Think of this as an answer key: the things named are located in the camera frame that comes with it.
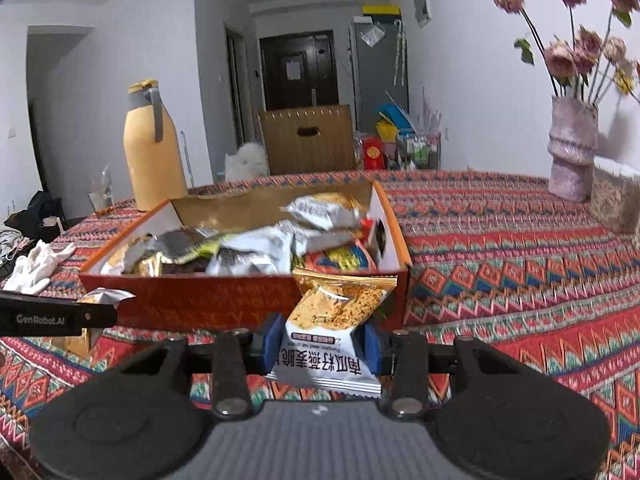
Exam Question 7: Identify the pink textured vase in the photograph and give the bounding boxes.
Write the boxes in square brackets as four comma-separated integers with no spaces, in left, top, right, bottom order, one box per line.
[547,94,600,203]

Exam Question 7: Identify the glass cup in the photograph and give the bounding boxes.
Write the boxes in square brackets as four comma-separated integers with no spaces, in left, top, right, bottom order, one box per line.
[87,164,115,217]

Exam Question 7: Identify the dried pink roses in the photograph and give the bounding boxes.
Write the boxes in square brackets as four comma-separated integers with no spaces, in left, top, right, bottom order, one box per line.
[487,0,640,101]

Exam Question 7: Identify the dark bag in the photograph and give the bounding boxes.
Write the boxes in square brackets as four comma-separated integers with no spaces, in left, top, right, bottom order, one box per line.
[5,189,66,241]

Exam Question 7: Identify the striped umbrella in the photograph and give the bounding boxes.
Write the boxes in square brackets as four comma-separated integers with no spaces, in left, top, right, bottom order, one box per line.
[392,19,407,86]

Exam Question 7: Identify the brown cardboard box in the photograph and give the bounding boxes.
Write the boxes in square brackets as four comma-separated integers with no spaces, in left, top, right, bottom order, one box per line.
[257,103,357,176]

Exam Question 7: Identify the dark door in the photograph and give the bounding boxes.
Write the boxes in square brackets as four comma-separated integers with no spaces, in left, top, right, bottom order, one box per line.
[258,29,337,111]

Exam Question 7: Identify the blue folder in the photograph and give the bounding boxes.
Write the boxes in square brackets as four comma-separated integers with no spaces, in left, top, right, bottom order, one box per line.
[377,103,414,129]

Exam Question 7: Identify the clear container of seeds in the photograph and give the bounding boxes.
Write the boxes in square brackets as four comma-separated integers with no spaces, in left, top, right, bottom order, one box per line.
[589,156,640,234]

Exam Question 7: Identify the white gloves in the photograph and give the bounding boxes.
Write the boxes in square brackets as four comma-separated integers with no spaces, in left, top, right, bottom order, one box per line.
[2,239,77,295]

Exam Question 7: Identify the white fluffy animal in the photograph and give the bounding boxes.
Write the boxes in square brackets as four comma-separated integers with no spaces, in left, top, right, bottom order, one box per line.
[224,142,269,181]

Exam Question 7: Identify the red snack packet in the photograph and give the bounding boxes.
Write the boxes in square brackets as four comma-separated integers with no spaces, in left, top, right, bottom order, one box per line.
[357,217,389,261]

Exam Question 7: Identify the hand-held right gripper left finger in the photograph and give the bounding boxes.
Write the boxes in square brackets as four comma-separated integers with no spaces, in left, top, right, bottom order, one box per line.
[112,312,285,422]

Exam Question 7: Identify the black silver snack packet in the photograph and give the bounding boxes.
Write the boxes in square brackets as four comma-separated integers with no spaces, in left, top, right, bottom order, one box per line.
[149,227,236,274]

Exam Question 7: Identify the red patterned tablecloth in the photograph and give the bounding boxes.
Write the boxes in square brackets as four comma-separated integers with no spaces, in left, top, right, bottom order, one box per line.
[0,169,640,480]

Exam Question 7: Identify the clear plastic bag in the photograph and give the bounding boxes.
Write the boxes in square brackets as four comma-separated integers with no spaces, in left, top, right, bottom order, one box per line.
[359,24,386,47]

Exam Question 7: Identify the wire rack with bottles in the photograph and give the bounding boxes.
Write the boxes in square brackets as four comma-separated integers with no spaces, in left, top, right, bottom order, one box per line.
[397,132,442,170]

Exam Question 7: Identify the orange cardboard box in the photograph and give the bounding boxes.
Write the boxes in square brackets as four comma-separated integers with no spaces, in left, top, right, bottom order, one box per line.
[78,180,414,331]

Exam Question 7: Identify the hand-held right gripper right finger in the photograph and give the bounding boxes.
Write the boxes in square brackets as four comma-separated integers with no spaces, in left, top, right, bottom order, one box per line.
[361,322,528,422]

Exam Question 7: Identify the red gift box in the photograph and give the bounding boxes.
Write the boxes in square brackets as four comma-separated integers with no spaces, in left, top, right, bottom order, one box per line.
[362,134,386,170]

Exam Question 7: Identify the grey refrigerator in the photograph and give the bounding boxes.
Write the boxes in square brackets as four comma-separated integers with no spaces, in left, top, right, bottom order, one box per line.
[348,17,411,134]

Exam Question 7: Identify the orange blue snack packet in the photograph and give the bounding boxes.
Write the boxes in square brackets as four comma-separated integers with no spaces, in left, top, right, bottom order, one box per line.
[304,242,379,274]

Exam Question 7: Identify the yellow thermos jug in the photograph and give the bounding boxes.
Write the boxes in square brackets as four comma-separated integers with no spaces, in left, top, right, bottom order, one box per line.
[123,78,190,213]

